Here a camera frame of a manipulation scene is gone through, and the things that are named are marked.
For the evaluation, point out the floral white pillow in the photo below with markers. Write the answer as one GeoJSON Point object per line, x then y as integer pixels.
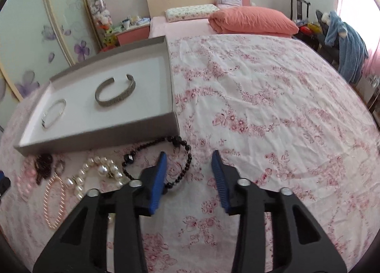
{"type": "Point", "coordinates": [190, 12]}

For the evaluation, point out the folded orange duvet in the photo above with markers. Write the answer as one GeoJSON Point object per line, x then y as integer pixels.
{"type": "Point", "coordinates": [252, 20]}

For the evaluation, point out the pink bedside table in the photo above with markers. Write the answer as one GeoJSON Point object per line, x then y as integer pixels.
{"type": "Point", "coordinates": [134, 34]}

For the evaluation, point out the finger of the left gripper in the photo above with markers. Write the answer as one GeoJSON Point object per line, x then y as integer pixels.
{"type": "Point", "coordinates": [5, 184]}

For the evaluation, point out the blue plush robe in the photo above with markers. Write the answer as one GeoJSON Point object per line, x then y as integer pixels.
{"type": "Point", "coordinates": [352, 48]}

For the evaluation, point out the plush toy display tube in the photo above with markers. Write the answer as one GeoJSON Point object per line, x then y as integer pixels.
{"type": "Point", "coordinates": [102, 20]}

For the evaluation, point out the dark wooden chair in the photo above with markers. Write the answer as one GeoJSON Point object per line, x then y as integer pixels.
{"type": "Point", "coordinates": [299, 13]}

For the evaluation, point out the pink floral tablecloth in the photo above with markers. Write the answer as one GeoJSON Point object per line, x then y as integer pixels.
{"type": "Point", "coordinates": [285, 118]}

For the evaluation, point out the pink curtain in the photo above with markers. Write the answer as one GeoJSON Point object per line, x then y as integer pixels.
{"type": "Point", "coordinates": [363, 16]}

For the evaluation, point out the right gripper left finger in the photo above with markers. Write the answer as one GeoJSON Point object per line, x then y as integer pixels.
{"type": "Point", "coordinates": [79, 244]}

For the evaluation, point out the silver thin bangle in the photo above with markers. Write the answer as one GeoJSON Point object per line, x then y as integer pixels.
{"type": "Point", "coordinates": [53, 113]}

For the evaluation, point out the grey cardboard tray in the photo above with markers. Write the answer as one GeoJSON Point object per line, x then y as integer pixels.
{"type": "Point", "coordinates": [122, 96]}

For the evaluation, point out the wardrobe with flower doors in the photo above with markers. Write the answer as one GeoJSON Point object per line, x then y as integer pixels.
{"type": "Point", "coordinates": [40, 38]}

